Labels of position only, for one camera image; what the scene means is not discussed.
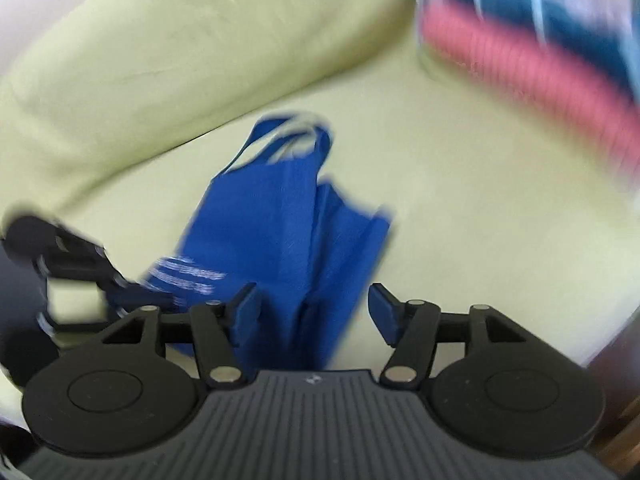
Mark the blue shopping bag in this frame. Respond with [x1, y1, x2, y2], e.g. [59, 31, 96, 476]
[142, 112, 397, 372]

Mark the teal striped towel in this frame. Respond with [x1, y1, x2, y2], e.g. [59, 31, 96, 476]
[440, 0, 640, 93]

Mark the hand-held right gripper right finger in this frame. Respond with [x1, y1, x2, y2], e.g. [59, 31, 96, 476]
[368, 283, 526, 389]

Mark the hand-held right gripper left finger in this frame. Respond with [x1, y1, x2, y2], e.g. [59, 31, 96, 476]
[102, 282, 264, 389]

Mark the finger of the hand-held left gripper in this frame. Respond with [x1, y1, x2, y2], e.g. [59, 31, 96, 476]
[2, 215, 147, 307]
[37, 309, 116, 334]

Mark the green covered sofa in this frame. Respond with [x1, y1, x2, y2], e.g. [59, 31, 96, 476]
[0, 0, 640, 411]

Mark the pink ribbed towel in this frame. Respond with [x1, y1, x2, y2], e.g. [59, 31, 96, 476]
[419, 1, 640, 173]

